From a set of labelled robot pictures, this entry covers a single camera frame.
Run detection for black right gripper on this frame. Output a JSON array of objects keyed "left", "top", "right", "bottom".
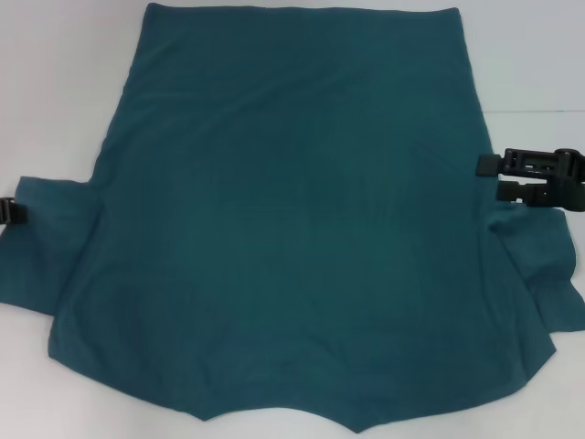
[{"left": 477, "top": 146, "right": 585, "bottom": 212}]

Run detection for teal blue t-shirt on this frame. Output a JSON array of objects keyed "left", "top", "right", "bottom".
[{"left": 0, "top": 2, "right": 585, "bottom": 434}]

